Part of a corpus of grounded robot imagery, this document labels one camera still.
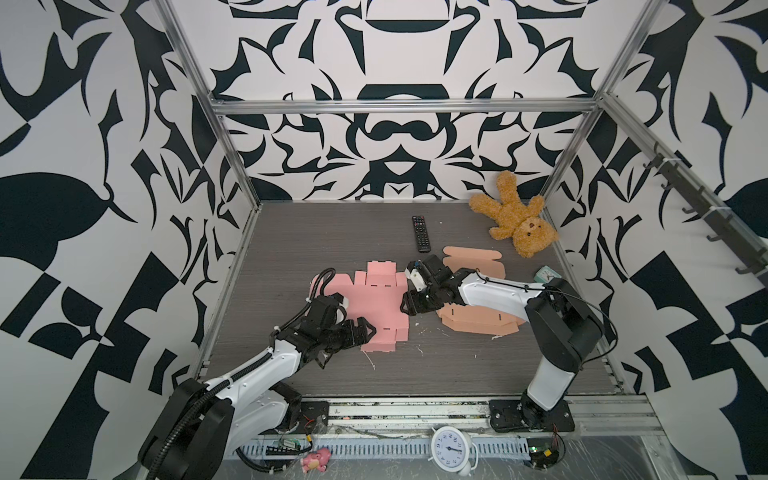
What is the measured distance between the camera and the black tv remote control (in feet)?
3.51

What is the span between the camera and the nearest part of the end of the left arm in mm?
642

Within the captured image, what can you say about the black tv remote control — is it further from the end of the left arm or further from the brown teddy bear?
the end of the left arm

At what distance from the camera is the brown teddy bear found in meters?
1.04

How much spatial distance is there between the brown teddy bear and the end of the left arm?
23.7 inches

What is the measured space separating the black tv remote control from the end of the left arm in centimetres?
36
